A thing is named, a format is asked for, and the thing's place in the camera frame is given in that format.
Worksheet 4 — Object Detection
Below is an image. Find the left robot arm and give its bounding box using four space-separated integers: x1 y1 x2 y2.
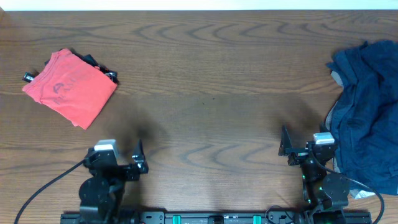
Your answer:
79 139 149 223

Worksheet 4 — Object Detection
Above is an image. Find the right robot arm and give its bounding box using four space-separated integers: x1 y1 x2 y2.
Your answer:
278 126 349 223

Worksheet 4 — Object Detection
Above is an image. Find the navy blue garment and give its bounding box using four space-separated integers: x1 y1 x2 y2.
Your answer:
327 40 397 195

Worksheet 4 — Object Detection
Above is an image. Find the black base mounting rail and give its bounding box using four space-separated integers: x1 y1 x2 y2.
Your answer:
60 210 372 224

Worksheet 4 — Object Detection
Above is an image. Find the orange red soccer t-shirt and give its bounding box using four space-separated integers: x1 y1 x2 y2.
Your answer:
22 49 118 130

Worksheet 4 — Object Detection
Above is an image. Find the black printed folded jersey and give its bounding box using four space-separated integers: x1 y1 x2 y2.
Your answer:
22 48 119 84

